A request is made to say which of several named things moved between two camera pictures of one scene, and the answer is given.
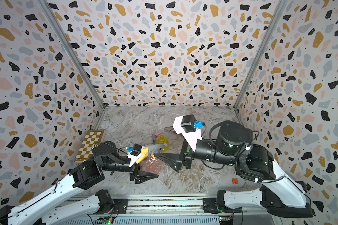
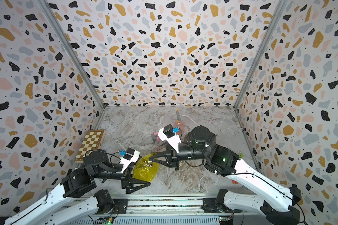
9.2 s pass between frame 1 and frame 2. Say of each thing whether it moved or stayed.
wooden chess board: stayed
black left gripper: moved
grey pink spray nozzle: stayed
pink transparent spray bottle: moved
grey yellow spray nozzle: moved
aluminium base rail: stayed
